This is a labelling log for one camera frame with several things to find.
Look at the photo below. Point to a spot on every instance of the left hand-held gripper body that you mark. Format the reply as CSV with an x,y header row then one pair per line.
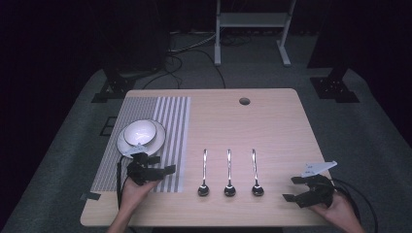
x,y
145,173

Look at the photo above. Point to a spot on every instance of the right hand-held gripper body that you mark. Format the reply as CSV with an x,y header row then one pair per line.
x,y
319,191

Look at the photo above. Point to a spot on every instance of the person's left hand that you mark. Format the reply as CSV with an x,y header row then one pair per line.
x,y
134,194

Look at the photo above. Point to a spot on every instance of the person's right hand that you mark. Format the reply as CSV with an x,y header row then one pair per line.
x,y
340,210

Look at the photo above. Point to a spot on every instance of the white bowl with dark rim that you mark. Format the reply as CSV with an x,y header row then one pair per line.
x,y
140,132

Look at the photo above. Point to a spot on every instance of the metal spoon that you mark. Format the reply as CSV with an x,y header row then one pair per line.
x,y
203,191
230,191
257,190

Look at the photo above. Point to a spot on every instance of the grey striped placemat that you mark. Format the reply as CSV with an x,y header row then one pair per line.
x,y
175,129

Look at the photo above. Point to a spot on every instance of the dark tape strip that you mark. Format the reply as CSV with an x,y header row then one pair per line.
x,y
91,195

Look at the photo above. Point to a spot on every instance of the black metal stand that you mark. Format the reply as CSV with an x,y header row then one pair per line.
x,y
113,87
333,89

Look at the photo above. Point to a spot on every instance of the white metal stand frame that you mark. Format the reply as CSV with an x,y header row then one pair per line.
x,y
252,19

